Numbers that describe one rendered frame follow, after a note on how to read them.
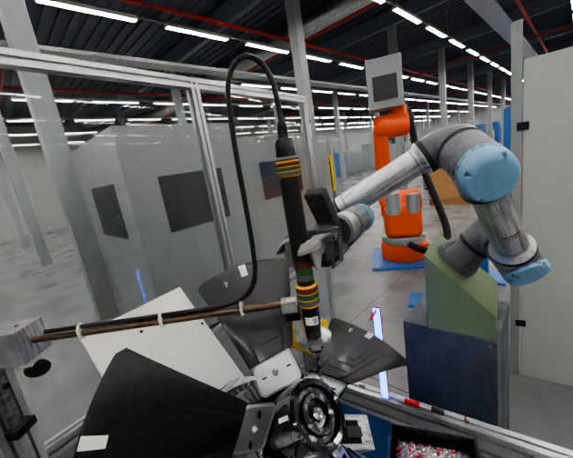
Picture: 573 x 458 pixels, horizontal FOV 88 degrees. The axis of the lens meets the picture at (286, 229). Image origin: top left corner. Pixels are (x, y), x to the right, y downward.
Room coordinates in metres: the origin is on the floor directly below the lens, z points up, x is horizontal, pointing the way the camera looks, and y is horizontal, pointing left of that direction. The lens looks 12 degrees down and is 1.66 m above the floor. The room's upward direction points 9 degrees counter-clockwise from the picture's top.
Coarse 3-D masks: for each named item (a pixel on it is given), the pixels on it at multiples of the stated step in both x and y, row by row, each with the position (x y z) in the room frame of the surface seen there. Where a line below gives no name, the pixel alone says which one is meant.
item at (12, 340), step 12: (0, 324) 0.59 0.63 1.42; (12, 324) 0.58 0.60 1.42; (24, 324) 0.57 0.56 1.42; (36, 324) 0.59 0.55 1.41; (0, 336) 0.54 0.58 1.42; (12, 336) 0.54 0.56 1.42; (24, 336) 0.55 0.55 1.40; (0, 348) 0.54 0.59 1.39; (12, 348) 0.54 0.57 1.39; (24, 348) 0.55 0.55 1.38; (36, 348) 0.57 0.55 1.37; (0, 360) 0.54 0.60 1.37; (12, 360) 0.54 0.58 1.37; (24, 360) 0.54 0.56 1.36
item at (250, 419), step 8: (248, 408) 0.42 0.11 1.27; (256, 408) 0.43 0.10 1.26; (264, 408) 0.44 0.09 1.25; (272, 408) 0.45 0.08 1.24; (248, 416) 0.43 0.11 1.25; (256, 416) 0.43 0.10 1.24; (264, 416) 0.44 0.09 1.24; (272, 416) 0.44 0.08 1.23; (248, 424) 0.43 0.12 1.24; (256, 424) 0.43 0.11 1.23; (264, 424) 0.44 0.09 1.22; (240, 432) 0.42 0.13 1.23; (248, 432) 0.43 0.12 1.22; (264, 432) 0.44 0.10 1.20; (240, 440) 0.42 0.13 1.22; (248, 440) 0.43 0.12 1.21; (256, 440) 0.43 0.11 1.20; (264, 440) 0.44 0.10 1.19; (240, 448) 0.42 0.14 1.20; (248, 448) 0.42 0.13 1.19; (256, 448) 0.43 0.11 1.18
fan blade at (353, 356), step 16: (336, 320) 0.79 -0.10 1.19; (336, 336) 0.72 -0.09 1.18; (352, 336) 0.72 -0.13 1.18; (336, 352) 0.65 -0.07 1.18; (352, 352) 0.65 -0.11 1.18; (368, 352) 0.65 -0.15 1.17; (384, 352) 0.67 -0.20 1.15; (336, 368) 0.59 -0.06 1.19; (352, 368) 0.59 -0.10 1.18; (368, 368) 0.59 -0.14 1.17; (384, 368) 0.60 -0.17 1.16
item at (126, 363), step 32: (128, 352) 0.39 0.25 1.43; (128, 384) 0.37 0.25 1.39; (160, 384) 0.38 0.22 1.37; (192, 384) 0.40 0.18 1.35; (96, 416) 0.34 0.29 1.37; (128, 416) 0.35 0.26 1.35; (160, 416) 0.37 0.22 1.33; (192, 416) 0.38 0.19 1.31; (224, 416) 0.40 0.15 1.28; (128, 448) 0.34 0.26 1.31; (160, 448) 0.36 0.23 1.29; (192, 448) 0.38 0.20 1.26; (224, 448) 0.40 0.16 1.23
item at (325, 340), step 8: (288, 304) 0.53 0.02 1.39; (296, 304) 0.53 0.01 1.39; (288, 312) 0.53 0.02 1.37; (296, 312) 0.53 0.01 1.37; (288, 320) 0.53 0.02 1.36; (296, 320) 0.53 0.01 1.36; (296, 328) 0.53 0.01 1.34; (296, 336) 0.53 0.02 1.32; (304, 336) 0.54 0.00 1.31; (328, 336) 0.53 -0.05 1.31; (304, 344) 0.52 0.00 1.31; (312, 344) 0.52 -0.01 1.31; (320, 344) 0.51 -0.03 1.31; (328, 344) 0.52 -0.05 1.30
